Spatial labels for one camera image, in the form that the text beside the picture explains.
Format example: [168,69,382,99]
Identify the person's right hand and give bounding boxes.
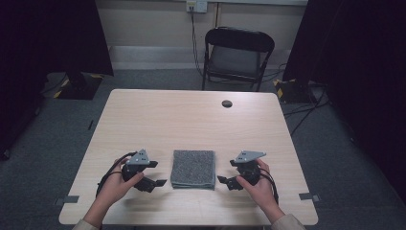
[236,158,280,214]

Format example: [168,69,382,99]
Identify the black curtain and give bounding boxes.
[282,0,406,205]
[0,0,114,157]

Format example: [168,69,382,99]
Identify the person's left hand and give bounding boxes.
[95,157,145,208]

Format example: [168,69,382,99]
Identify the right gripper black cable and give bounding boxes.
[259,167,280,205]

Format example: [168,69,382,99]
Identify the black wall power cable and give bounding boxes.
[190,7,205,78]

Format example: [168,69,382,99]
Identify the black yellow-striped stand base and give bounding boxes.
[56,71,104,101]
[272,78,315,104]

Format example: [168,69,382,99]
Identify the black folding chair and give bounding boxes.
[201,26,276,93]

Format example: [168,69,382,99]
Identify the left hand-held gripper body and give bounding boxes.
[121,149,151,183]

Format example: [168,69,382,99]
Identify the grey towel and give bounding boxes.
[169,149,216,191]

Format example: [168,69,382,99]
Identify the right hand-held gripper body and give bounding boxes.
[234,149,267,187]

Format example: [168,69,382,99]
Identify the black floor cables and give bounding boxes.
[282,85,331,137]

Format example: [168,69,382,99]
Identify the white wall socket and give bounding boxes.
[186,0,209,13]

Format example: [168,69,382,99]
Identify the grey tape piece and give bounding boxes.
[299,192,320,202]
[54,195,80,206]

